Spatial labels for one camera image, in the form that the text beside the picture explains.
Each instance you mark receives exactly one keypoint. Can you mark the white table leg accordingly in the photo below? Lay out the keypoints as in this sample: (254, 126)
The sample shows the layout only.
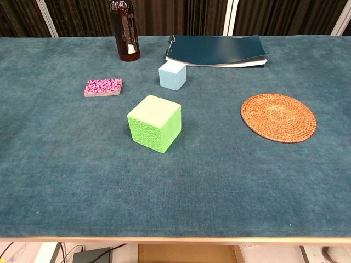
(46, 254)

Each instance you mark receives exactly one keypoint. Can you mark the teal velvet tablecloth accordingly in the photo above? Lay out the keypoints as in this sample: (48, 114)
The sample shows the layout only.
(82, 178)

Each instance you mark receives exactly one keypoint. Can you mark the dark brown pleated curtain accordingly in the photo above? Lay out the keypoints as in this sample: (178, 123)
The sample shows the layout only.
(178, 16)

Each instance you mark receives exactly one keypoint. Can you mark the green foam cube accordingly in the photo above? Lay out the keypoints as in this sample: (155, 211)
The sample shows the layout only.
(153, 123)

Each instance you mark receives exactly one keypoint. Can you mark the light blue foam cube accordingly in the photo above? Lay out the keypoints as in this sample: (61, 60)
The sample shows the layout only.
(171, 78)

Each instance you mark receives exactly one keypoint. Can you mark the brown glass bottle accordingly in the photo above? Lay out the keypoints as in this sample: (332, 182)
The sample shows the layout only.
(124, 33)

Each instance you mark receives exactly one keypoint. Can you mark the dark grey box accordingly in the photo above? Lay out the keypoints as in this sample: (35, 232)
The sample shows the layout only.
(93, 256)

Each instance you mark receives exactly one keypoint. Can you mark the round woven rattan coaster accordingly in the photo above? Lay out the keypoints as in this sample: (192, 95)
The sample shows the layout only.
(278, 117)

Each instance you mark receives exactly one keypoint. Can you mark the brown cardboard box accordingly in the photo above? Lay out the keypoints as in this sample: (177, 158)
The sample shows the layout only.
(189, 254)

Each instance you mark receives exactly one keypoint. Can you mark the white frame post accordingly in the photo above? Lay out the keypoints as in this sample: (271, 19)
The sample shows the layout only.
(47, 17)
(342, 19)
(231, 16)

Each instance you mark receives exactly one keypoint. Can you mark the pink patterned block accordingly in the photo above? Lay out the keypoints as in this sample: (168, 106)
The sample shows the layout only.
(103, 87)

